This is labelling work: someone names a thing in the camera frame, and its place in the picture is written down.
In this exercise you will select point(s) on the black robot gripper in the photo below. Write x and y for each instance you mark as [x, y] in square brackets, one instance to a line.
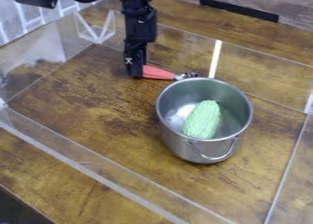
[140, 32]

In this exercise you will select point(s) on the orange plastic spoon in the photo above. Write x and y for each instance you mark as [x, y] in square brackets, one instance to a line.
[161, 74]

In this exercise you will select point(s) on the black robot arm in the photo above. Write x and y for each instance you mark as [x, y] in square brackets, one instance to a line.
[51, 4]

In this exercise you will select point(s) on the silver metal pot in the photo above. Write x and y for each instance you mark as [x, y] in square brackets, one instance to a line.
[174, 105]

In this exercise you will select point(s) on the green knitted vegetable toy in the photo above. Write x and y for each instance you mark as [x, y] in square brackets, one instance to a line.
[202, 121]

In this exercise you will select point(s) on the clear acrylic corner bracket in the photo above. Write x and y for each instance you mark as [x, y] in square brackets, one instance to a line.
[94, 33]

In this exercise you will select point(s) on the black strip on wall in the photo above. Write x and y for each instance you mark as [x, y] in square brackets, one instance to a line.
[245, 11]

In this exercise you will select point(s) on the clear acrylic enclosure wall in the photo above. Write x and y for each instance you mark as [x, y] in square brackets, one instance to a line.
[82, 155]

